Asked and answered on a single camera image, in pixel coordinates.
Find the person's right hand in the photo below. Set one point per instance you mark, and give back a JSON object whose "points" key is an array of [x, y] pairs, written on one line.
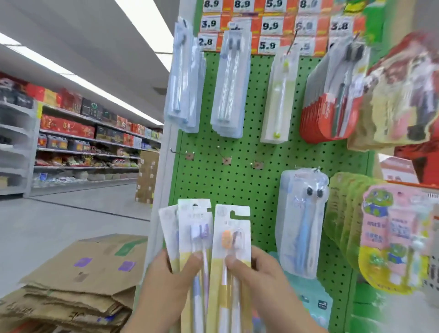
{"points": [[267, 295]]}

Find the person's left hand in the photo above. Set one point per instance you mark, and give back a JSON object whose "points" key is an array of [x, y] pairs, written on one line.
{"points": [[164, 295]]}

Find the teal multi toothbrush pack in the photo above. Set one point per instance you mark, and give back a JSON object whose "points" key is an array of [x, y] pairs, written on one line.
{"points": [[312, 302]]}

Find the bundle of clear blue toothbrush blisters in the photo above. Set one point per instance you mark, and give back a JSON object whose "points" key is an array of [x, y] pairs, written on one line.
{"points": [[302, 226]]}

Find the row of slim toothbrush packs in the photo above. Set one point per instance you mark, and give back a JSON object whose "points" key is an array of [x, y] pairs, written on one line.
{"points": [[223, 226]]}

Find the green pegboard display rack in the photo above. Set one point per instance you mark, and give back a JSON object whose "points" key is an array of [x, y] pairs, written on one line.
{"points": [[226, 178]]}

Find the pile of red grey toothbrush packs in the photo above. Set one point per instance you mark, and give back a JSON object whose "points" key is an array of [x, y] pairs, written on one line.
{"points": [[322, 116]]}

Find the bundle of green toothbrush packs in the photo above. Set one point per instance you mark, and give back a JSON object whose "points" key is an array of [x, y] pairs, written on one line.
{"points": [[281, 96]]}

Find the row of twin toothbrush packs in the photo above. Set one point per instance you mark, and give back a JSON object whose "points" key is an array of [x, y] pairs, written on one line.
{"points": [[232, 82]]}

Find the row of blue toothbrush packs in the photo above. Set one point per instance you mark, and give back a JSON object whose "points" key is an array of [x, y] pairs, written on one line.
{"points": [[185, 75]]}

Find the white endcap shelf unit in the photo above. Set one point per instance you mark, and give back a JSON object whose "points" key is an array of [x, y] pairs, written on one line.
{"points": [[15, 151]]}

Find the pile of flattened cardboard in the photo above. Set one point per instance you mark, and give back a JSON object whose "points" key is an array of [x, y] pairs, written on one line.
{"points": [[68, 281]]}

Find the stack of brown cartons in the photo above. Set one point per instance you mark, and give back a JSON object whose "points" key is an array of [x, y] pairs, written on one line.
{"points": [[146, 175]]}

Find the row of green pink packs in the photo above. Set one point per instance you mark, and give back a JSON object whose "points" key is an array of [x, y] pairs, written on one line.
{"points": [[384, 233]]}

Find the stocked store shelves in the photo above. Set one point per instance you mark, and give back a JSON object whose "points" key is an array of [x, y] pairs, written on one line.
{"points": [[89, 137]]}

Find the small printed sign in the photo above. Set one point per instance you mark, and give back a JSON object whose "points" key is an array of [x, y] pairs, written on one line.
{"points": [[398, 171]]}

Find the ceiling light strip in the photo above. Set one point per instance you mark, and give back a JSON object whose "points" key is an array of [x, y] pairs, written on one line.
{"points": [[82, 82], [147, 27]]}

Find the row of red cartoon packs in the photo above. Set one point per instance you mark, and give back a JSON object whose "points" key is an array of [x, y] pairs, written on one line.
{"points": [[405, 103]]}

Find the rows of orange price tags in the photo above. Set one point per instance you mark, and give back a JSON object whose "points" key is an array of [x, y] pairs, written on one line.
{"points": [[274, 27]]}

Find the yellow frog poster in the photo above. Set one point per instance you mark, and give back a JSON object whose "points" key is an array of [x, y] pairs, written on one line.
{"points": [[367, 14]]}

